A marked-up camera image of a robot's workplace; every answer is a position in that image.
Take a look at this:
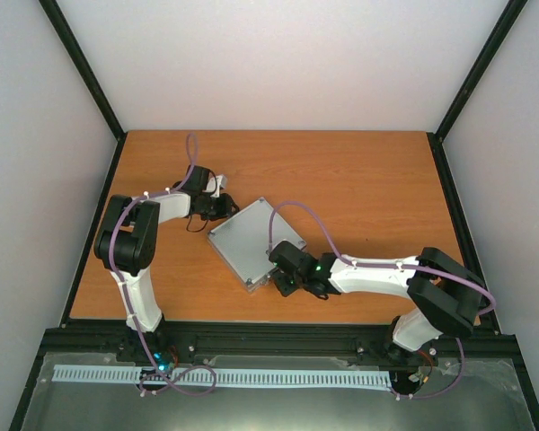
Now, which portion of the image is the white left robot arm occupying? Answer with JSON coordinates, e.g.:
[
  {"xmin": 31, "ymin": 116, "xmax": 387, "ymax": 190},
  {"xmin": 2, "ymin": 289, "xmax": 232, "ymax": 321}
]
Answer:
[{"xmin": 93, "ymin": 165, "xmax": 239, "ymax": 362}]

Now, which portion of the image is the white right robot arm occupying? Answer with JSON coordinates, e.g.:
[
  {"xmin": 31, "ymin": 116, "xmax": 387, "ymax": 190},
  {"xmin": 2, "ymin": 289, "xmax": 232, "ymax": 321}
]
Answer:
[{"xmin": 268, "ymin": 241, "xmax": 484, "ymax": 352}]

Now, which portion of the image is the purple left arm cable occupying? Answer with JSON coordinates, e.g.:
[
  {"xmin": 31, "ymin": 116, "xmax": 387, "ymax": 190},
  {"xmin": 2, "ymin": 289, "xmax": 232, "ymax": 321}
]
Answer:
[{"xmin": 108, "ymin": 133, "xmax": 218, "ymax": 400}]

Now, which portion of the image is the white cable duct strip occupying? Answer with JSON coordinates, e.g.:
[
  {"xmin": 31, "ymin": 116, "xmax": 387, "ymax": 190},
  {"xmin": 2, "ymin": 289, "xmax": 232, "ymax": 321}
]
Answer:
[{"xmin": 51, "ymin": 365, "xmax": 392, "ymax": 391}]

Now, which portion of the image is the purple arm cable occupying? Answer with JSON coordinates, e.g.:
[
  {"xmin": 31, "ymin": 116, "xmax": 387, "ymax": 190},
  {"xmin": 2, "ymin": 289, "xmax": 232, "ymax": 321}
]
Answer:
[
  {"xmin": 108, "ymin": 133, "xmax": 218, "ymax": 400},
  {"xmin": 266, "ymin": 201, "xmax": 499, "ymax": 400}
]

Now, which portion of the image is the black aluminium frame rail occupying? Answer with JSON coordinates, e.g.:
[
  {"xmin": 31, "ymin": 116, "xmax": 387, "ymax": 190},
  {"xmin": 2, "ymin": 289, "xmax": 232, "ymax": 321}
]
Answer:
[{"xmin": 67, "ymin": 319, "xmax": 522, "ymax": 365}]

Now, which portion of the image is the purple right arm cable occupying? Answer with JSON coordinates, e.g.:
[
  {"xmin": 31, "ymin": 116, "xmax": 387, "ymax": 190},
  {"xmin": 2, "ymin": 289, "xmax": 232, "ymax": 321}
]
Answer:
[{"xmin": 266, "ymin": 201, "xmax": 499, "ymax": 400}]

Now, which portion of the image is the aluminium poker case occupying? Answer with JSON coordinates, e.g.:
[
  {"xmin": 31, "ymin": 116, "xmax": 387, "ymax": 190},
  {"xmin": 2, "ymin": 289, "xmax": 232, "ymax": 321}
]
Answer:
[{"xmin": 207, "ymin": 197, "xmax": 284, "ymax": 295}]

